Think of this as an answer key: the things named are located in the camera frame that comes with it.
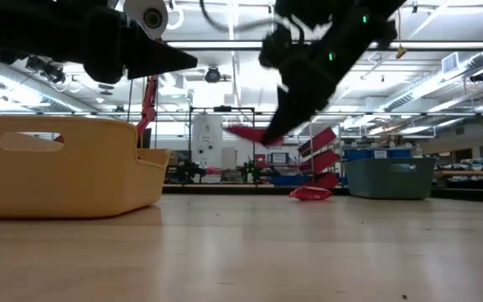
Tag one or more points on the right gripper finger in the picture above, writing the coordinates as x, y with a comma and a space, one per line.
285, 119

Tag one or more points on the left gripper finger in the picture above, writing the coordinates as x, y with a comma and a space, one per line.
153, 56

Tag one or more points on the small red KitKat bar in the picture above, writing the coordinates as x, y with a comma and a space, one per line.
310, 193
245, 133

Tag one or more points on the teal plastic bin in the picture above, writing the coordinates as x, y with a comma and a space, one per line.
388, 178

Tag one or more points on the yellow plastic bin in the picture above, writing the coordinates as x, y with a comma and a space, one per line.
78, 176

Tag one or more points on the background black robot arm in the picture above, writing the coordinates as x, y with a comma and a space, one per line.
252, 171
189, 172

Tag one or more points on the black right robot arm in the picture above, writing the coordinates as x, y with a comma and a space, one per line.
384, 4

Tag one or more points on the small computer monitor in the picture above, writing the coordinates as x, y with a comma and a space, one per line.
279, 158

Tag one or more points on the red storage bin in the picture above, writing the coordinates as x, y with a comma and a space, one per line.
319, 142
326, 181
321, 160

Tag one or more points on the black ceiling spotlights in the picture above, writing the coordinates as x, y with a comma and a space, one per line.
53, 74

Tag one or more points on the red desk lamp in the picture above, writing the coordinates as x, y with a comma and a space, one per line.
149, 105

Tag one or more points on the blue crate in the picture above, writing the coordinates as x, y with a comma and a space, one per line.
287, 180

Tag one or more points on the blue storage bin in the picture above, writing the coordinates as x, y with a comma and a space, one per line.
354, 154

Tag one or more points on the white cabinet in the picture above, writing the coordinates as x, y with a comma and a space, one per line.
207, 134

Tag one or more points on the yellow hanging tag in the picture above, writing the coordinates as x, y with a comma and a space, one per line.
401, 52

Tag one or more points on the white air vent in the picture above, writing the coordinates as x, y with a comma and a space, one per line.
450, 63

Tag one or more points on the wooden background table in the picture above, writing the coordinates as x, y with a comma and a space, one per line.
472, 173

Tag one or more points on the black ceiling camera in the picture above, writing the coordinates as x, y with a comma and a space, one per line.
213, 75

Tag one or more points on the black aluminium rig frame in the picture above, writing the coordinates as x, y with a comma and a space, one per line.
434, 45

